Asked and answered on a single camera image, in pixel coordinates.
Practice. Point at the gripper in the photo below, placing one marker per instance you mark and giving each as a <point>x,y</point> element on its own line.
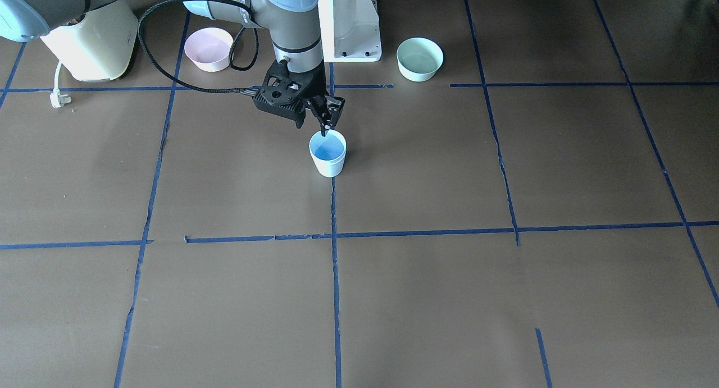
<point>315,87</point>

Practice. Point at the light blue cup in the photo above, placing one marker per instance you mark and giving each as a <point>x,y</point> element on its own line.
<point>328,151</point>

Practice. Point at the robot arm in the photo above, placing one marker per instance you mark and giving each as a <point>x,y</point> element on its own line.
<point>294,25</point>

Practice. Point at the white mounting pillar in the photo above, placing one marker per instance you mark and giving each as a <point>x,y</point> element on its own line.
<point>350,31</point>

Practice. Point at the green bowl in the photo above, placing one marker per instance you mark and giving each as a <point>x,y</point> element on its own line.
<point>419,59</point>

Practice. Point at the pink bowl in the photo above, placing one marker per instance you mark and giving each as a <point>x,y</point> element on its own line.
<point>209,48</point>

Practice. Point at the cream toaster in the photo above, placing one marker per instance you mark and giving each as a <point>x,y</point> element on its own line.
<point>100,47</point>

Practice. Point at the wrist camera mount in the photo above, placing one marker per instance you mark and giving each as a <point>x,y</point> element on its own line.
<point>281,93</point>

